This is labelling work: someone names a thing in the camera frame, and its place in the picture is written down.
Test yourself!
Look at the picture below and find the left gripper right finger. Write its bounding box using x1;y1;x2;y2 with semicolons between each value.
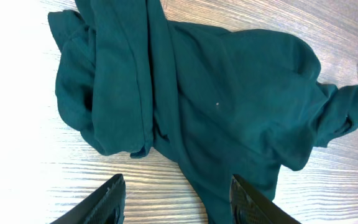
230;174;301;224

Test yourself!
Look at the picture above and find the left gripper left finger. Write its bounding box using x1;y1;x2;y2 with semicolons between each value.
51;174;126;224

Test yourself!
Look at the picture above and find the black t-shirt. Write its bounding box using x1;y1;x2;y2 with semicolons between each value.
48;0;358;223

